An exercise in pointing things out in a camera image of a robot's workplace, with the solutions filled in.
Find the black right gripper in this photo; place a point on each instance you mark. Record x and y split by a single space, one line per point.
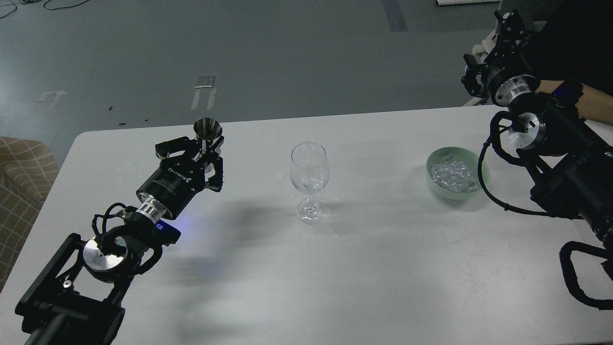
505 73

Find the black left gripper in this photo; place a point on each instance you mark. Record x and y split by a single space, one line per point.
180 177

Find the steel double jigger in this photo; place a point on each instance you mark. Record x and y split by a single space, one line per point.
207 134

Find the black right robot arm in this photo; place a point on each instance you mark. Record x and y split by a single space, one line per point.
570 165

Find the person's forearm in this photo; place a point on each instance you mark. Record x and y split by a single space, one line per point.
595 105

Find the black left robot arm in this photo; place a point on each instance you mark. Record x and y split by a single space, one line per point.
77 297

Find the clear wine glass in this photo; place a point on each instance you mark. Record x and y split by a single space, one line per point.
310 174

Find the pile of ice cubes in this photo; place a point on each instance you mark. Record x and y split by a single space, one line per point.
454 176

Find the white office chair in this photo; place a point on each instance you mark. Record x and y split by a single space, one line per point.
482 50

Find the silver floor plate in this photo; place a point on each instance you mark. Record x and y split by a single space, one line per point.
204 93

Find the green bowl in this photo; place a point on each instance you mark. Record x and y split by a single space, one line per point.
456 153

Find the beige checkered sofa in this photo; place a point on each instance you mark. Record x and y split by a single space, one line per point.
27 173

